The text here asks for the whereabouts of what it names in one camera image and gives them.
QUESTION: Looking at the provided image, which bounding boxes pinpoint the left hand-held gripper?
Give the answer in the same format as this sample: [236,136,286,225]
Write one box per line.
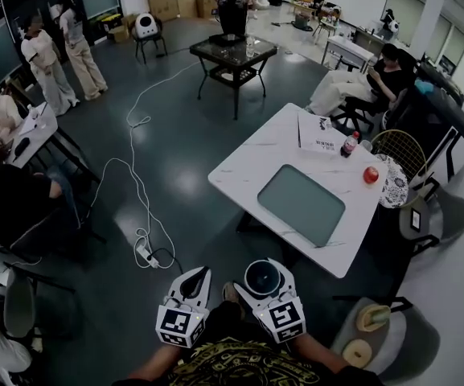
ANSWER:
[154,265,213,351]

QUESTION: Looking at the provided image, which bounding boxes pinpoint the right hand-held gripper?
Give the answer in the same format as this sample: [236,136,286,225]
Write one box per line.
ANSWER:
[232,258,308,345]

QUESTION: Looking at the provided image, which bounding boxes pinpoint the grey ribbed cup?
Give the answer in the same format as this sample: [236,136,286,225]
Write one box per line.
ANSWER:
[244,258,280,297]

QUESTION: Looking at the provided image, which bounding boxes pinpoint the person's right forearm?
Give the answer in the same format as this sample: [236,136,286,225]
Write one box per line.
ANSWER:
[294,331,351,373]

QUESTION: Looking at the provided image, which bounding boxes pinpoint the person's left forearm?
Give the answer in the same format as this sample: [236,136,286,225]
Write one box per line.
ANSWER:
[126,342,188,381]

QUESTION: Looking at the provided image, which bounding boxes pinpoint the person's left shoe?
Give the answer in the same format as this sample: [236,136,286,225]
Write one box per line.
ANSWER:
[222,281,241,306]

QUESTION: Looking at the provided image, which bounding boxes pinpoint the white power strip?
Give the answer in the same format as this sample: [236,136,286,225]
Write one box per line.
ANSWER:
[135,244,160,269]

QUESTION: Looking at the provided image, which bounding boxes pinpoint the person's black printed t-shirt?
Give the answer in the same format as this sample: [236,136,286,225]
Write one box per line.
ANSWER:
[113,300,385,386]

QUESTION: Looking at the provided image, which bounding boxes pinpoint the beige green toy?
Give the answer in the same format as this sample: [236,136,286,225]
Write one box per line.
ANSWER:
[355,302,392,332]

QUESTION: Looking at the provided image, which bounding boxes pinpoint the beige donut toy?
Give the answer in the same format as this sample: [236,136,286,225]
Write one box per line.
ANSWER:
[342,338,373,368]

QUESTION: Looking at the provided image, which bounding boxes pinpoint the white marble table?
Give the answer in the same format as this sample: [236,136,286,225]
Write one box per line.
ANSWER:
[207,102,389,280]

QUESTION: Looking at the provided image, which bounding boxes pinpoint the white printed card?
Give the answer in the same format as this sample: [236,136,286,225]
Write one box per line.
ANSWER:
[298,112,339,154]

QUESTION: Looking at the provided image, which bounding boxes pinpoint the cola bottle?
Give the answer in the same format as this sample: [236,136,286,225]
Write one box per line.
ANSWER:
[339,130,361,159]

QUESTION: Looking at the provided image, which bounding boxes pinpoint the black white patterned cushion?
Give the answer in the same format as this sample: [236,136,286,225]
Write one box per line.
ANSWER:
[376,154,409,208]

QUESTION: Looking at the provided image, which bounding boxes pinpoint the grey shell chair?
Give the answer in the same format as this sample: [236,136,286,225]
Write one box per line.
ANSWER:
[2,261,76,337]

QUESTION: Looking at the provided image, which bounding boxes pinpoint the grey chair with label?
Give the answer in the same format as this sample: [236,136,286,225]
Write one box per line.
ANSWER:
[399,175,464,257]

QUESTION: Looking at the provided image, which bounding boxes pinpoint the white meeting table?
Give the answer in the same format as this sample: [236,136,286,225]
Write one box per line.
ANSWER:
[2,101,104,184]

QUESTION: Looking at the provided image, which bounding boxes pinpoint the black case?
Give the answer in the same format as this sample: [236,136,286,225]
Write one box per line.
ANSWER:
[13,137,31,160]

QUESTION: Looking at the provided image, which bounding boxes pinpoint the white papers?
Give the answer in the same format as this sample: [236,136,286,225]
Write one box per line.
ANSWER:
[17,101,50,136]

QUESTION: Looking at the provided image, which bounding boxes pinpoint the black glass table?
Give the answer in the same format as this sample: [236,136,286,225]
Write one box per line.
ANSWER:
[189,33,279,121]

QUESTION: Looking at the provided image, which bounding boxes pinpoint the black metal chair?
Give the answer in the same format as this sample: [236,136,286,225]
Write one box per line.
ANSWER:
[133,30,168,64]

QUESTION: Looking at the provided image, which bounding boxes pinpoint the white desk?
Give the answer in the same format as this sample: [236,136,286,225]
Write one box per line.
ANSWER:
[322,34,376,74]

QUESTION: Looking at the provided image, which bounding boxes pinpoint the teal cloth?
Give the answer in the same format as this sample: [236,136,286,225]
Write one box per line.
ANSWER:
[414,77,437,96]

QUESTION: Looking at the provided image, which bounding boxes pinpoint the small open cardboard box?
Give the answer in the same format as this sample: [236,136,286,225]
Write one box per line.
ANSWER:
[108,25,130,43]

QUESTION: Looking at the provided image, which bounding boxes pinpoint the white pet carrier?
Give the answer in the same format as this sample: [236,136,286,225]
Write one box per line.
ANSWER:
[134,12,162,39]

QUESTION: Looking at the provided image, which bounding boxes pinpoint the yellow black bin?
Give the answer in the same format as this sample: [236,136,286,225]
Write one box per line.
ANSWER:
[98,13,123,31]

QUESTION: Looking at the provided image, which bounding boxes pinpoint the low cardboard box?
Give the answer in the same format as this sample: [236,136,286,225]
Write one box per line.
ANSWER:
[195,0,219,18]

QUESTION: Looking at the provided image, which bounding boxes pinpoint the medium cardboard box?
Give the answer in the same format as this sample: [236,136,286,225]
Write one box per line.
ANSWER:
[175,0,197,18]

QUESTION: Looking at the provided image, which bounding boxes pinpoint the black cable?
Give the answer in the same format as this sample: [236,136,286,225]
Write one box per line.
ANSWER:
[150,247,185,275]

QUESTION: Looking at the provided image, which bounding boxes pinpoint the long white cable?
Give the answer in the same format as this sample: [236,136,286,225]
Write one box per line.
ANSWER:
[90,58,203,271]

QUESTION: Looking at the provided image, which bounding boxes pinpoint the gold wire chair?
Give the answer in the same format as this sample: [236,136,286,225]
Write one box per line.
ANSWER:
[370,129,429,204]

